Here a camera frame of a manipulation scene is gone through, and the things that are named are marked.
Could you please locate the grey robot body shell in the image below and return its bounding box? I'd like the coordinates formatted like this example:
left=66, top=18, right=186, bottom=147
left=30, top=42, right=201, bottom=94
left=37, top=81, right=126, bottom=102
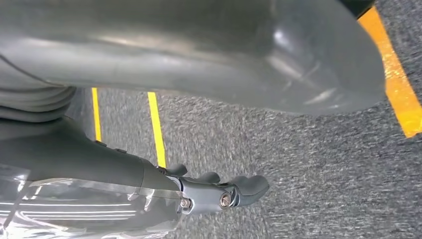
left=0, top=0, right=387, bottom=116

